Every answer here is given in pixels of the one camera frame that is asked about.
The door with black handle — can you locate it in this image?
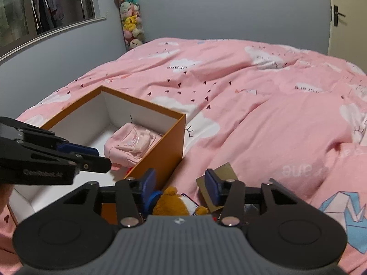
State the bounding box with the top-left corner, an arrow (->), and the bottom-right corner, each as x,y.
328,0 -> 366,71

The window with grey frame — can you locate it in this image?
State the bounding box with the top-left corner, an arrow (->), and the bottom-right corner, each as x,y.
1,0 -> 100,61

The brown bear plush toy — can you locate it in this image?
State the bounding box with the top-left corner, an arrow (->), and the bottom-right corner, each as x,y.
152,186 -> 209,216

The hanging plush toy organizer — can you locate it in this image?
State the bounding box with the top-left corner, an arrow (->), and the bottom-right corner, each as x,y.
115,0 -> 145,50

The small pink backpack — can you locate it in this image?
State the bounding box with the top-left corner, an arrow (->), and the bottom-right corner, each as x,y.
104,123 -> 162,171

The orange cardboard storage box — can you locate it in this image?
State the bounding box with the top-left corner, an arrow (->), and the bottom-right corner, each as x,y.
8,86 -> 186,223

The gold cardboard box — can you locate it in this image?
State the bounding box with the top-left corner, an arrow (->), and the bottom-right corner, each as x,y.
196,163 -> 238,213

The person's hand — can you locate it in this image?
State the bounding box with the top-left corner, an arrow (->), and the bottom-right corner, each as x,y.
0,184 -> 14,227

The pink cloud-print duvet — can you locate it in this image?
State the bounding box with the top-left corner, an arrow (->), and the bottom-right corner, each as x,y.
1,38 -> 366,274

